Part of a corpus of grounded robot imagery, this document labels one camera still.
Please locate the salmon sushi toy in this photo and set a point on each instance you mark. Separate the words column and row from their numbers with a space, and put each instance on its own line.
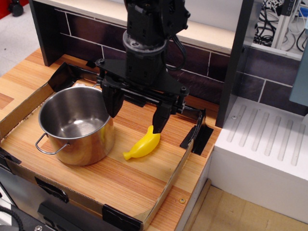
column 79, row 85

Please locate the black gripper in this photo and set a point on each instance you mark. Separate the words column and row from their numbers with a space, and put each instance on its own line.
column 143, row 77

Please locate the yellow toy banana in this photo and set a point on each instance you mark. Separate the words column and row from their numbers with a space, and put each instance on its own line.
column 144, row 146

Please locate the cardboard fence with black tape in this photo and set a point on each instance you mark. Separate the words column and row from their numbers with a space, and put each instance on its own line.
column 130, row 195

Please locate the black caster wheel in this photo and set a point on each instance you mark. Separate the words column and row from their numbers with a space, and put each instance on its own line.
column 15, row 8

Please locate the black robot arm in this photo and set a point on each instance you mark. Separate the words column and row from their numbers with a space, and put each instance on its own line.
column 151, row 24

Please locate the stainless steel pot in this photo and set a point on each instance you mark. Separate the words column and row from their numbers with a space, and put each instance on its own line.
column 77, row 125

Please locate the white dish drying rack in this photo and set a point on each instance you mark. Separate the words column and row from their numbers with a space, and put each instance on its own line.
column 261, row 155

